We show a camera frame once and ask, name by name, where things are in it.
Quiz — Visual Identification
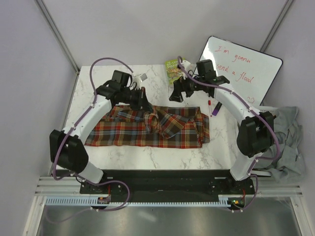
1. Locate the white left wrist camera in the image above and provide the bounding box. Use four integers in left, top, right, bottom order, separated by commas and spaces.
133, 73, 148, 86

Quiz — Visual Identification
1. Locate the white slotted cable duct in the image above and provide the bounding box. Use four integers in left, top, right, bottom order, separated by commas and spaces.
45, 196, 238, 207

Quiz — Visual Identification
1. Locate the black framed whiteboard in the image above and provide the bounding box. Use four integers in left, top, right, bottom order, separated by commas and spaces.
200, 36, 283, 105

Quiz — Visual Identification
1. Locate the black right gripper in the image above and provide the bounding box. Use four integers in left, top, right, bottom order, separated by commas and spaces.
169, 70, 204, 103

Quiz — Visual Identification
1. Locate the green treehouse paperback book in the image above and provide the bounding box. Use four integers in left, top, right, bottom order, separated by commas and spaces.
165, 59, 182, 86

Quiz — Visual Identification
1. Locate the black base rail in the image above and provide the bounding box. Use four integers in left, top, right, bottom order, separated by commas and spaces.
80, 170, 254, 202

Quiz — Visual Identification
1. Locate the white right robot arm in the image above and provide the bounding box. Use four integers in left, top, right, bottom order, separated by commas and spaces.
169, 57, 280, 194

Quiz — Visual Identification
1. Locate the white plastic laundry basket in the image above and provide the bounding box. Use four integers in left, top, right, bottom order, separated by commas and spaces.
255, 106, 278, 116

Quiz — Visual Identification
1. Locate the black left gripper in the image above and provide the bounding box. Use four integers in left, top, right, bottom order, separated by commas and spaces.
121, 87, 154, 114

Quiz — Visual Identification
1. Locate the red brown plaid shirt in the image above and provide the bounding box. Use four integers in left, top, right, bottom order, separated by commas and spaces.
85, 105, 210, 149

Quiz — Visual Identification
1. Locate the grey crumpled shirt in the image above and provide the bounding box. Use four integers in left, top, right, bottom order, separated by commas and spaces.
254, 107, 306, 184

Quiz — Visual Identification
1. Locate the purple whiteboard eraser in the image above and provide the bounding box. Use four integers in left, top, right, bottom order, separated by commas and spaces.
212, 102, 222, 116

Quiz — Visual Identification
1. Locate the red capped whiteboard marker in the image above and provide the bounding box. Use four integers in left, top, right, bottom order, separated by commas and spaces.
208, 100, 213, 117

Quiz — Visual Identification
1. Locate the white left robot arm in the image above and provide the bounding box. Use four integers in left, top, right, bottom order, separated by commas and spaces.
49, 70, 153, 193

